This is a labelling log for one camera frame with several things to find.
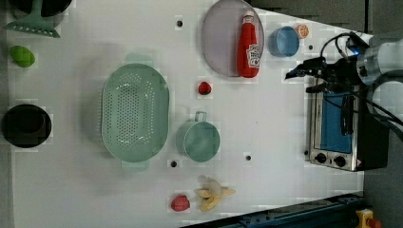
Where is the large red strawberry toy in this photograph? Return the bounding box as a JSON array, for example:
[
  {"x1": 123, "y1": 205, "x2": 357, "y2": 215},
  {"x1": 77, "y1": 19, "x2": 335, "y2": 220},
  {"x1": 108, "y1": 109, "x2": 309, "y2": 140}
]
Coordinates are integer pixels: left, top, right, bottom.
[{"x1": 170, "y1": 195, "x2": 190, "y2": 212}]

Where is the blue metal frame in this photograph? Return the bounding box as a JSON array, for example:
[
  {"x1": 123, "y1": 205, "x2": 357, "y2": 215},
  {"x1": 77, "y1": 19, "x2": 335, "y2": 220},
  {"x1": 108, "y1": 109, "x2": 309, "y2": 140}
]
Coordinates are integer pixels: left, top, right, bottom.
[{"x1": 182, "y1": 194, "x2": 366, "y2": 228}]

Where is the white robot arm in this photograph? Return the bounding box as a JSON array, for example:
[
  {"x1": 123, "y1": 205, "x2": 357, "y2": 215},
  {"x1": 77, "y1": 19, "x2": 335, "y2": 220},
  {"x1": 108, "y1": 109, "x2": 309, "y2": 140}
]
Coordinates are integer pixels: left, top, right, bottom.
[{"x1": 285, "y1": 40, "x2": 403, "y2": 97}]

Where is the orange slice toy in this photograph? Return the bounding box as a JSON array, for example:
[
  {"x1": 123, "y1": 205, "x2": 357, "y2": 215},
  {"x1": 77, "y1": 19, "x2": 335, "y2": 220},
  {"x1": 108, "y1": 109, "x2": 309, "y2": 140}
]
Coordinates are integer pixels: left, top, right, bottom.
[{"x1": 296, "y1": 24, "x2": 309, "y2": 39}]

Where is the peeled banana toy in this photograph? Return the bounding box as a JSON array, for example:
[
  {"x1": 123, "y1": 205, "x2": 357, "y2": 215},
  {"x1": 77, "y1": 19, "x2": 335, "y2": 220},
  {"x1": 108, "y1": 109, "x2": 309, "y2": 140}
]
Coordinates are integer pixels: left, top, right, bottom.
[{"x1": 198, "y1": 178, "x2": 236, "y2": 212}]

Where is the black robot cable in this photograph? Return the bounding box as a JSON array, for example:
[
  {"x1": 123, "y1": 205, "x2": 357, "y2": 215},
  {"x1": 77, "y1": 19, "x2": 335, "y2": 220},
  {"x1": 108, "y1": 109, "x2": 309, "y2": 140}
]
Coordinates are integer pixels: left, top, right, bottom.
[{"x1": 319, "y1": 31, "x2": 403, "y2": 127}]

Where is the red ketchup bottle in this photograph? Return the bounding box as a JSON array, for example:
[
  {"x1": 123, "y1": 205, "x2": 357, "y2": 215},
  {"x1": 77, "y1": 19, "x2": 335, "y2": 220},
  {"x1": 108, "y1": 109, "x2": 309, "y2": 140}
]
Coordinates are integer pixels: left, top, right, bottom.
[{"x1": 237, "y1": 10, "x2": 260, "y2": 78}]

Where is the small red strawberry toy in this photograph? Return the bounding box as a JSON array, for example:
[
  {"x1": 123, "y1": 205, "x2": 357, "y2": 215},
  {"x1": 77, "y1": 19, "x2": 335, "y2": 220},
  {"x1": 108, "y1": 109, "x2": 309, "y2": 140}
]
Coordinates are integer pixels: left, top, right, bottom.
[{"x1": 198, "y1": 82, "x2": 212, "y2": 95}]

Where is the silver black toaster oven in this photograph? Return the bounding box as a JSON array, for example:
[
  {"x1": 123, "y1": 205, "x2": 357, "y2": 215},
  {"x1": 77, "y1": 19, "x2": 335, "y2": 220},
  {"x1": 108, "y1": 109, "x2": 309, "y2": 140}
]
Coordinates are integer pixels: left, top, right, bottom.
[{"x1": 308, "y1": 92, "x2": 390, "y2": 172}]

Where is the green cup with handle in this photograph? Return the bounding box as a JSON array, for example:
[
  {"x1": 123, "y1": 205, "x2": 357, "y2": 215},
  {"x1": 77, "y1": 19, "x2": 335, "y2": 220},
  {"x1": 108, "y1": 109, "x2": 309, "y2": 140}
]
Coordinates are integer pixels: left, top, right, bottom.
[{"x1": 176, "y1": 111, "x2": 221, "y2": 162}]

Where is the green lime toy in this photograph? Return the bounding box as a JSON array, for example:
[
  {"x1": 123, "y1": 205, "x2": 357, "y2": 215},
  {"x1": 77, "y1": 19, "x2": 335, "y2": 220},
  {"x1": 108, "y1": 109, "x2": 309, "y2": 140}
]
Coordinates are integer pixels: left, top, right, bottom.
[{"x1": 10, "y1": 46, "x2": 35, "y2": 67}]

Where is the green perforated colander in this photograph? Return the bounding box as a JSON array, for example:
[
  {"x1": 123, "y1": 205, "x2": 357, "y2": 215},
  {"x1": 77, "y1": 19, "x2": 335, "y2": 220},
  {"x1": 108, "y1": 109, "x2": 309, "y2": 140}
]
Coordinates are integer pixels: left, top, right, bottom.
[{"x1": 101, "y1": 53, "x2": 170, "y2": 172}]

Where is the grey round plate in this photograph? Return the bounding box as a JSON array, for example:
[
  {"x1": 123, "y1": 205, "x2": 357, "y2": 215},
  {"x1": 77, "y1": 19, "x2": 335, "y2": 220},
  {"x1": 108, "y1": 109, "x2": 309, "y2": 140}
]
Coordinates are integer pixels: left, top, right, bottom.
[{"x1": 201, "y1": 0, "x2": 265, "y2": 77}]

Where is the green slotted spatula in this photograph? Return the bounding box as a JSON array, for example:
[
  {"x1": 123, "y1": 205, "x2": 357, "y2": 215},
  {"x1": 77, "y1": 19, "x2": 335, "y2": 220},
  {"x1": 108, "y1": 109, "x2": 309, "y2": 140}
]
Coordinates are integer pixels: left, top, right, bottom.
[{"x1": 4, "y1": 0, "x2": 60, "y2": 38}]

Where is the blue bowl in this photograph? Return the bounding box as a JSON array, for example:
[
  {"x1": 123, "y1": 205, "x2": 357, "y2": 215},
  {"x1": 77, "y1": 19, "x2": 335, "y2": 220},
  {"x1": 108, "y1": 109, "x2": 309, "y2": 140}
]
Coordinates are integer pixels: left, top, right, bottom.
[{"x1": 268, "y1": 27, "x2": 299, "y2": 57}]

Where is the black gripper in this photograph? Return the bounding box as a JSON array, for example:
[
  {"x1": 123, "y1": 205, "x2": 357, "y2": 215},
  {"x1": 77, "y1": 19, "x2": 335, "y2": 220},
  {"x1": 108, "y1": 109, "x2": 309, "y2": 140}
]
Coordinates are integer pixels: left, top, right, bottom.
[{"x1": 285, "y1": 56, "x2": 361, "y2": 93}]

